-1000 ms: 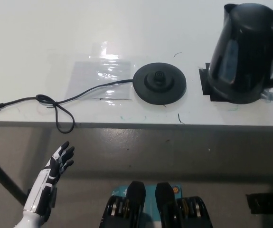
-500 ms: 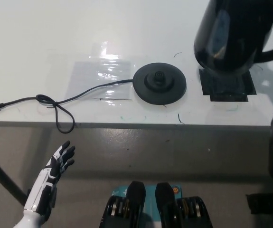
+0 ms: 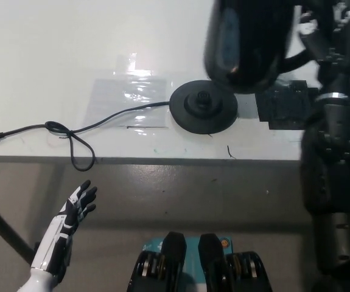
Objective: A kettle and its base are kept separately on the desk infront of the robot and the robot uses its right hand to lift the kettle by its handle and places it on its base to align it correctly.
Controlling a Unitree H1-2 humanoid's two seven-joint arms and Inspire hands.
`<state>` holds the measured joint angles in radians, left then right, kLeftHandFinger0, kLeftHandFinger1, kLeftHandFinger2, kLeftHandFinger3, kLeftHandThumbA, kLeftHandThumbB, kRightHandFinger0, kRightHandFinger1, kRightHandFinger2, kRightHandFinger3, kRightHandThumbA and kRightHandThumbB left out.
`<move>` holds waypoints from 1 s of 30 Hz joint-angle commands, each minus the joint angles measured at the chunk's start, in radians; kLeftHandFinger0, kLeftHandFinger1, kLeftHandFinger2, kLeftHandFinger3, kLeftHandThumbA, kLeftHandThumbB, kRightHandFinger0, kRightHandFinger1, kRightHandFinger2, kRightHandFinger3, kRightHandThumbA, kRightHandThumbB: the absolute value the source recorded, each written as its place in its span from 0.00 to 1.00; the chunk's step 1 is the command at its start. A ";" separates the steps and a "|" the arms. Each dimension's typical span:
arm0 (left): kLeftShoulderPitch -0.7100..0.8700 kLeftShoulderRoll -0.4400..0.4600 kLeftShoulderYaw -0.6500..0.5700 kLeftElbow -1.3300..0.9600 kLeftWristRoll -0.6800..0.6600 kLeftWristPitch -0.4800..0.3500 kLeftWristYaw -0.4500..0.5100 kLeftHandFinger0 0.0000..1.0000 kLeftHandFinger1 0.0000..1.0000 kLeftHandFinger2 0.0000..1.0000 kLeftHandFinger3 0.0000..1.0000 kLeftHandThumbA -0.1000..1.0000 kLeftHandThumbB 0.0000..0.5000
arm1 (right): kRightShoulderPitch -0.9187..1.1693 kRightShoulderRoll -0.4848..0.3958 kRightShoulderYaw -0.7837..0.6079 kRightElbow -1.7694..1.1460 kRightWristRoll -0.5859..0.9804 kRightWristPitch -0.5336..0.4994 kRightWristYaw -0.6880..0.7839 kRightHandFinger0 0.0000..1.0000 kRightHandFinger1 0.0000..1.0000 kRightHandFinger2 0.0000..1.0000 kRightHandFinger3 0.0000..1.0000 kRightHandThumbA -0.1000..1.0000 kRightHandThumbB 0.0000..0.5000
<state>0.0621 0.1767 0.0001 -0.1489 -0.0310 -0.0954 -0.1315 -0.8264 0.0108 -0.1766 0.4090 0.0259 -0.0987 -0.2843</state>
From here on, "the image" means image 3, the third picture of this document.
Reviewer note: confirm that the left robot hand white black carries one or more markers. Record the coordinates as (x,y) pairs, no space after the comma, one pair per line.
(68,216)

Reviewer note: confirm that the black electric kettle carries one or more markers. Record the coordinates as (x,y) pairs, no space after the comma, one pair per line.
(247,48)

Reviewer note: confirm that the round black kettle base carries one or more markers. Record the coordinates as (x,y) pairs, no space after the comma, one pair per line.
(205,123)

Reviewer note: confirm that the black table leg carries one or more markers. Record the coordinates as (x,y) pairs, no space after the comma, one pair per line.
(4,225)

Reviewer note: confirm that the large clear plastic sheet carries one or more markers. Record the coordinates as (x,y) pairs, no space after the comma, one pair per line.
(123,103)

